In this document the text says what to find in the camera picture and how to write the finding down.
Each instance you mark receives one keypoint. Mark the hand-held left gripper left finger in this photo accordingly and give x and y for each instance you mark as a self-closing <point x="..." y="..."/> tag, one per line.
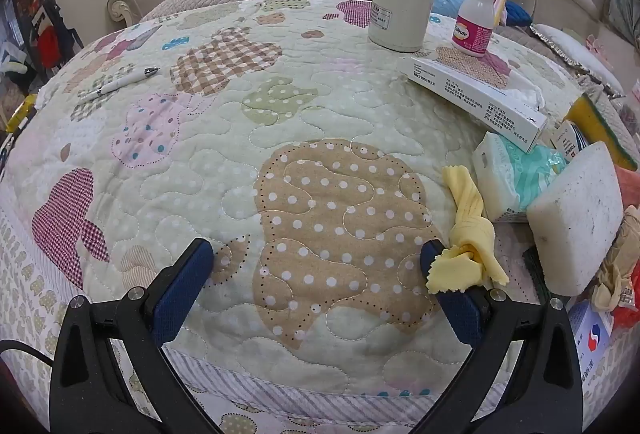
<point x="180" y="299"/>

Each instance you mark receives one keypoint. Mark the red garment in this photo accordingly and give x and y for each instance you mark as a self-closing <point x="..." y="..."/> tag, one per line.
<point x="50" y="47"/>

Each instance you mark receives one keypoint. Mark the yellow green scouring sponge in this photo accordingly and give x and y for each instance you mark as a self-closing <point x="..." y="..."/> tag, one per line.
<point x="595" y="119"/>

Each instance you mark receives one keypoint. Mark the white pill bottle pink label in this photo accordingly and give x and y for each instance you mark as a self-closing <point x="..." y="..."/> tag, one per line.
<point x="475" y="14"/>

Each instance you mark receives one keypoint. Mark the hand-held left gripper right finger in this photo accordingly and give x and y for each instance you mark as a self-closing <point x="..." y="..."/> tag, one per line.
<point x="462" y="314"/>

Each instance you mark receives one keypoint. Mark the quilted patchwork tablecloth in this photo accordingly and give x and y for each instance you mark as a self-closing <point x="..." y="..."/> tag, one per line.
<point x="300" y="89"/>

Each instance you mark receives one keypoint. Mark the white pen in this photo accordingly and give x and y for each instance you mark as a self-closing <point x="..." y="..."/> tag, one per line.
<point x="120" y="84"/>

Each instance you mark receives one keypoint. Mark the salmon pink cloth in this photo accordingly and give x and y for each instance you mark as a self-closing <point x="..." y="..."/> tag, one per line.
<point x="629" y="186"/>

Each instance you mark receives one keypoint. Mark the white blue medicine box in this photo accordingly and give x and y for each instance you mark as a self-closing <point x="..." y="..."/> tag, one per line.
<point x="590" y="344"/>

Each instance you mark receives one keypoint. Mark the long white medicine box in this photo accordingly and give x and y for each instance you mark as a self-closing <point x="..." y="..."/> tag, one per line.
<point x="475" y="99"/>

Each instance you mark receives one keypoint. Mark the white foam sponge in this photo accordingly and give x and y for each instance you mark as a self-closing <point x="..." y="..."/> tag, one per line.
<point x="575" y="224"/>

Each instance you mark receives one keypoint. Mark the mint green tissue pack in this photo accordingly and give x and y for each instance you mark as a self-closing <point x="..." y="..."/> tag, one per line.
<point x="515" y="174"/>

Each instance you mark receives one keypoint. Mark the yellow cloth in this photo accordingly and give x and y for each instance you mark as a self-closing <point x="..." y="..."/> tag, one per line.
<point x="470" y="214"/>

